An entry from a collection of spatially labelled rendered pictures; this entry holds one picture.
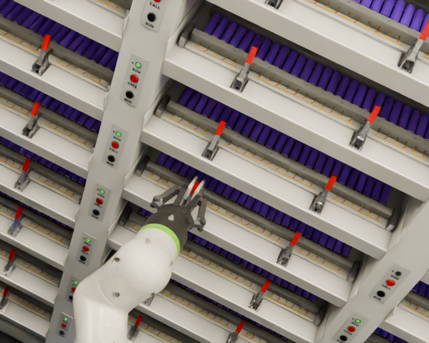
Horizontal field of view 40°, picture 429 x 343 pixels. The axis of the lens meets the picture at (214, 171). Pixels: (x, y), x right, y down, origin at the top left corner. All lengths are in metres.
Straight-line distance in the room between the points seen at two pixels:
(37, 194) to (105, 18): 0.58
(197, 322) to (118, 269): 0.68
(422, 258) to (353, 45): 0.50
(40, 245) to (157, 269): 0.77
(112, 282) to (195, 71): 0.45
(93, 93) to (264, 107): 0.41
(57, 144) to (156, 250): 0.54
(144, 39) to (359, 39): 0.42
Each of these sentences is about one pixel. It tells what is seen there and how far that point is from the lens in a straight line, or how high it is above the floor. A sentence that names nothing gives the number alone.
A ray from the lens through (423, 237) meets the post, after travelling 1.32.
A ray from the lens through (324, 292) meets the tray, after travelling 1.48.
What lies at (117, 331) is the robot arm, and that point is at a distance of 1.13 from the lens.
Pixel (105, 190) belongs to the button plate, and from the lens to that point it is 1.49.
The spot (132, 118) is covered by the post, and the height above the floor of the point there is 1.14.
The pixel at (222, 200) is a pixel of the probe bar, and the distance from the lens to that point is 1.46.
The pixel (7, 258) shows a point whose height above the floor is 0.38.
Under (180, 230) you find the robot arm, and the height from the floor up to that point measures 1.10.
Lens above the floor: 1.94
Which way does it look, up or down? 39 degrees down
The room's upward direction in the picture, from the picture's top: 24 degrees clockwise
